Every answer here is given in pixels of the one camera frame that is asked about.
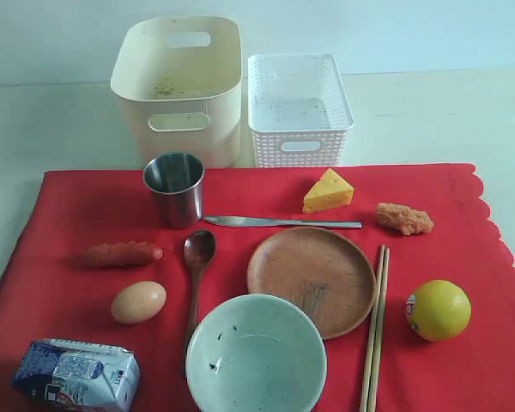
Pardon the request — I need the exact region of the brown wooden plate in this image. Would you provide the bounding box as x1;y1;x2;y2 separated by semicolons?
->
246;227;377;340

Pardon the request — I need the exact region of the blue milk carton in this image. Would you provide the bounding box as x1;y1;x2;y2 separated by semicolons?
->
11;338;140;411

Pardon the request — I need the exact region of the right wooden chopstick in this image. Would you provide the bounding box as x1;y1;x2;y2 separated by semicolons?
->
367;245;390;411

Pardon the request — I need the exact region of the brown egg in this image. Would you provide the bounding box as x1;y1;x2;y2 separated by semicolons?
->
111;281;167;324

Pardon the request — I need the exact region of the red sausage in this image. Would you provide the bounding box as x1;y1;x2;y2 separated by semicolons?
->
78;241;164;269

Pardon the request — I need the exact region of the cream plastic bin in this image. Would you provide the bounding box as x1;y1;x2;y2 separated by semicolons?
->
110;16;243;167

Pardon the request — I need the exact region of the pale green ceramic bowl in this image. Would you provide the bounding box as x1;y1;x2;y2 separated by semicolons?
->
185;294;327;411

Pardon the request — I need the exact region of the red tablecloth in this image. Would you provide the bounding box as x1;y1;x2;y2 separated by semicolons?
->
0;164;515;411

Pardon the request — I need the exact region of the white woven plastic basket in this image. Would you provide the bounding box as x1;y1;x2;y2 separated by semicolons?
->
248;53;354;167

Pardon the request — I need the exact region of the yellow cheese wedge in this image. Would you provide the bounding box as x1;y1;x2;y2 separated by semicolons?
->
302;168;354;214

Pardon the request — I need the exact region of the yellow lemon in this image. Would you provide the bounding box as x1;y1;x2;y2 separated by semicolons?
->
405;280;472;342

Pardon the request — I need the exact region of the dark wooden spoon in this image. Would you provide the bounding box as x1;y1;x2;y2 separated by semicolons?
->
182;230;216;373

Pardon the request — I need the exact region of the wooden chopstick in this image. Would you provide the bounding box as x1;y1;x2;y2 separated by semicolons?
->
367;245;390;411
359;245;386;412

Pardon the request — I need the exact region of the stainless steel cup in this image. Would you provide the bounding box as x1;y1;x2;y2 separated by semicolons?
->
142;152;205;229

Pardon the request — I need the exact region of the left wooden chopstick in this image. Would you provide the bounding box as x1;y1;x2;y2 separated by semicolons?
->
359;245;386;412

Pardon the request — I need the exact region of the fried chicken nugget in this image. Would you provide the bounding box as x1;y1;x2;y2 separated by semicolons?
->
374;203;433;235

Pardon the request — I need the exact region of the silver table knife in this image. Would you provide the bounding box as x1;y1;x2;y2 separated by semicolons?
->
203;215;363;229

